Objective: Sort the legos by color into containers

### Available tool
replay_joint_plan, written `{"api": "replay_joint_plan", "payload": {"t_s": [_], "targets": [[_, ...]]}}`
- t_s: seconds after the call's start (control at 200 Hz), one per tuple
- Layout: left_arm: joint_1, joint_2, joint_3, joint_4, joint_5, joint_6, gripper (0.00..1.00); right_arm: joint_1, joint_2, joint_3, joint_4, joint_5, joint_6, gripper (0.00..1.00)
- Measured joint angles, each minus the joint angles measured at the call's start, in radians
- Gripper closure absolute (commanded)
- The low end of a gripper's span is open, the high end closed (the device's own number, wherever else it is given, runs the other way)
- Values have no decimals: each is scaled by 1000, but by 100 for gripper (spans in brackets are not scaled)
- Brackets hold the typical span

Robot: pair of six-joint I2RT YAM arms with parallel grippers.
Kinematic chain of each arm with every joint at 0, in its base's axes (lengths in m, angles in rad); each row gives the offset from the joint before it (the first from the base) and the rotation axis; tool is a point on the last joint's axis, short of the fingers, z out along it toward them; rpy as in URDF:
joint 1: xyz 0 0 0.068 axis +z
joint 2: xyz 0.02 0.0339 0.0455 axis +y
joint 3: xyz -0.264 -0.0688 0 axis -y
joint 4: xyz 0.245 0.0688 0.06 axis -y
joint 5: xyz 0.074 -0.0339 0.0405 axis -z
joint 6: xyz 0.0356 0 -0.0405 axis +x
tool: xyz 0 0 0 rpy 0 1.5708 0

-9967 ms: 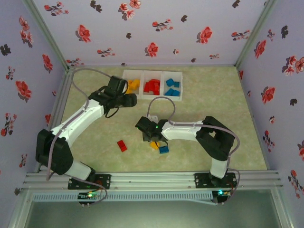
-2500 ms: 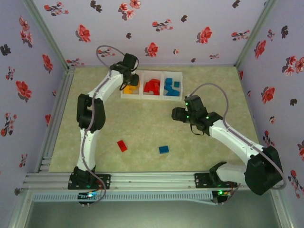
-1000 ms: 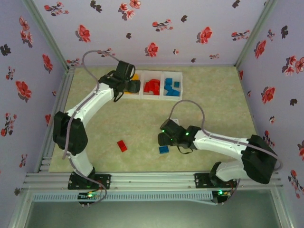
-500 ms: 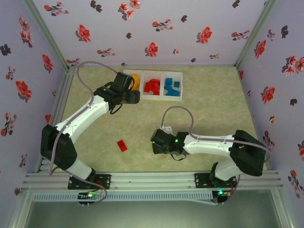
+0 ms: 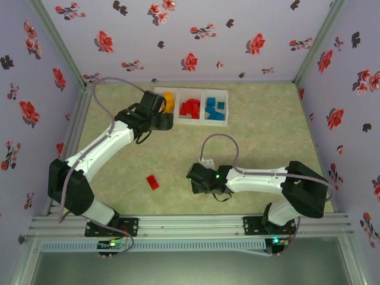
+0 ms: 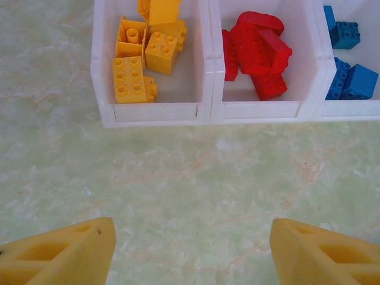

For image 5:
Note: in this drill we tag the yellow lego brick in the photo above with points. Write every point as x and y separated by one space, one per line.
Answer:
169 99
169 110

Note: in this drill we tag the grey metal sheet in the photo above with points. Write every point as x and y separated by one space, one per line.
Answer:
190 270

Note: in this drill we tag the blue lego brick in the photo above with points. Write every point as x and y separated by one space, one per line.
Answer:
221 105
212 116
209 110
211 102
220 115

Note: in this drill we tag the aluminium side rail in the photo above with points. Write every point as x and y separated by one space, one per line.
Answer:
78 118

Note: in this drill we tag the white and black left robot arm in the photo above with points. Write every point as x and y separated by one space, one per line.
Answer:
101 145

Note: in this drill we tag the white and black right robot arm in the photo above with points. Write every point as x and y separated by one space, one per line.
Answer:
255 179

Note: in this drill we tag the aluminium corner post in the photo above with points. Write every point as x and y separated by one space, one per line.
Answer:
318 44
63 44

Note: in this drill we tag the aluminium mounting rail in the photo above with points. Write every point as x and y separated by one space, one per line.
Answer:
190 225

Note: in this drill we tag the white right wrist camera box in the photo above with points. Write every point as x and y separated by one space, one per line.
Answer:
207 163

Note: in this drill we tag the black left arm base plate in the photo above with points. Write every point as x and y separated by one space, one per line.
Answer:
132 227

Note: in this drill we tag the aluminium frame bar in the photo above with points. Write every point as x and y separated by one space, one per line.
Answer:
26 261
351 261

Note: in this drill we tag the thin aluminium table edge rail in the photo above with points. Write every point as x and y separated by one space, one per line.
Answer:
267 80

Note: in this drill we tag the white plastic sorting bin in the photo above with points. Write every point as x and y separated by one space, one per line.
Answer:
221 95
169 89
185 93

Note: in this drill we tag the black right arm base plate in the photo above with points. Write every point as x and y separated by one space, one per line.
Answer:
250 225

